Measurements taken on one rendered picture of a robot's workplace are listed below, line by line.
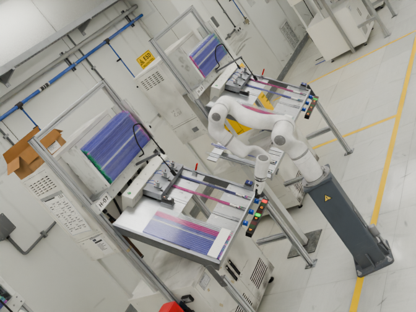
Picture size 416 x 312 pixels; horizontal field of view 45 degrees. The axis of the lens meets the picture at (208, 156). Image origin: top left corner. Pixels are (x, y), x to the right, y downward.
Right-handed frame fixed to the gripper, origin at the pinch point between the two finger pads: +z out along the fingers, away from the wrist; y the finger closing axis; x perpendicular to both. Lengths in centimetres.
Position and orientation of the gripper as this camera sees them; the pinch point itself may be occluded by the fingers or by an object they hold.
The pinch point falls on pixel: (257, 195)
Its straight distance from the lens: 333.8
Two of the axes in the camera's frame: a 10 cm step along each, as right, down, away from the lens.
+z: -0.5, 7.8, 6.3
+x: -9.2, -2.8, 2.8
